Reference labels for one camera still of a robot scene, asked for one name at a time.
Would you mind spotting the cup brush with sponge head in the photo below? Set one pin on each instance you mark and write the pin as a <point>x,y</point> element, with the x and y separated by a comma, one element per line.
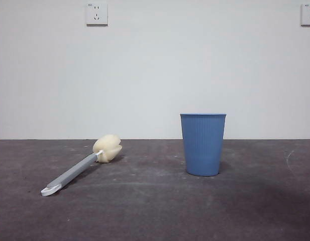
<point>108,148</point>

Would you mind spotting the blue ribbed plastic cup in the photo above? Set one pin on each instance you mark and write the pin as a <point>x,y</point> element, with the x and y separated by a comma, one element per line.
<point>203,145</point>

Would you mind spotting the white wall socket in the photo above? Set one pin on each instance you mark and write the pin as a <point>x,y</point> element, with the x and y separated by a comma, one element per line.
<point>97,14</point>
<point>309,15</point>

